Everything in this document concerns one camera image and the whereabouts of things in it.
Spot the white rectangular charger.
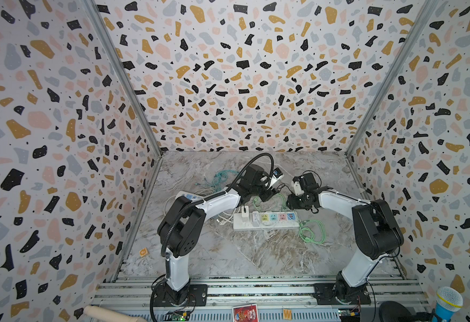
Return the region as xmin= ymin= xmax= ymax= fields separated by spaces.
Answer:
xmin=252 ymin=211 xmax=260 ymax=227

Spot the white square charger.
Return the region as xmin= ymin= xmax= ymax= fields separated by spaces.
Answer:
xmin=241 ymin=206 xmax=250 ymax=223

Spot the large colourful power strip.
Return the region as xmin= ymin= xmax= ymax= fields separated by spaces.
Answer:
xmin=233 ymin=211 xmax=299 ymax=231

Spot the small white blue power strip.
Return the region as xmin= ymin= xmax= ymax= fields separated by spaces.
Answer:
xmin=175 ymin=191 xmax=203 ymax=201

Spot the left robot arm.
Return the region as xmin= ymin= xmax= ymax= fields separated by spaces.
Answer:
xmin=154 ymin=152 xmax=283 ymax=305

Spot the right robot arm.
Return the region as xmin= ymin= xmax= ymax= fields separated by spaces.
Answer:
xmin=287 ymin=187 xmax=404 ymax=304

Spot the small yellow tag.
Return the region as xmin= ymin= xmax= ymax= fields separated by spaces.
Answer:
xmin=283 ymin=309 xmax=292 ymax=321

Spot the red snack packet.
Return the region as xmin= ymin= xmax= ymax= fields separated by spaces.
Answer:
xmin=232 ymin=304 xmax=259 ymax=322

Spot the orange tag on table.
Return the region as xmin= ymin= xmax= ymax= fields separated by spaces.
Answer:
xmin=139 ymin=248 xmax=148 ymax=258

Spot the black round object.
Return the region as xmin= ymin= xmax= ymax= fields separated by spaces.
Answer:
xmin=379 ymin=301 xmax=413 ymax=322

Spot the blue toy microphone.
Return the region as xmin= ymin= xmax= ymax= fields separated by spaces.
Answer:
xmin=432 ymin=287 xmax=464 ymax=322

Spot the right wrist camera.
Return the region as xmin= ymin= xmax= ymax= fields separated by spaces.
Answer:
xmin=291 ymin=170 xmax=322 ymax=196

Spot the light green cable bundle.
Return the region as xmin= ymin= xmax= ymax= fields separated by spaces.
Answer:
xmin=252 ymin=192 xmax=327 ymax=246

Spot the teal multi-head cable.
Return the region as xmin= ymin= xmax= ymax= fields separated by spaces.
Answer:
xmin=210 ymin=170 xmax=240 ymax=194

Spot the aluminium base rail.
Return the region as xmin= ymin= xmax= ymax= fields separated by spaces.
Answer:
xmin=91 ymin=275 xmax=431 ymax=321

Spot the beige roll handle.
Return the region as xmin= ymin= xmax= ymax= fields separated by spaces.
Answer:
xmin=83 ymin=305 xmax=146 ymax=322

